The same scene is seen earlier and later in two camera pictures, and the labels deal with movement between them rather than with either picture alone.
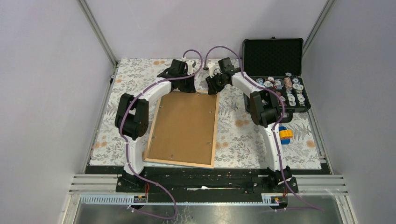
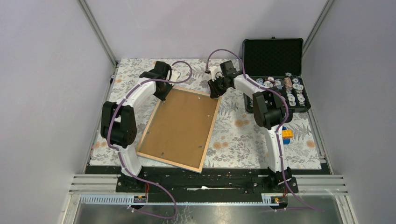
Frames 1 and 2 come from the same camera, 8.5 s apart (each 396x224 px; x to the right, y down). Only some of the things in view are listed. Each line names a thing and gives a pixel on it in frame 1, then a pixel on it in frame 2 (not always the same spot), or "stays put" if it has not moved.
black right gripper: [212, 89] stays put
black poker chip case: [277, 63] stays put
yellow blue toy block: [285, 135] stays put
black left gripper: [189, 88] → [163, 96]
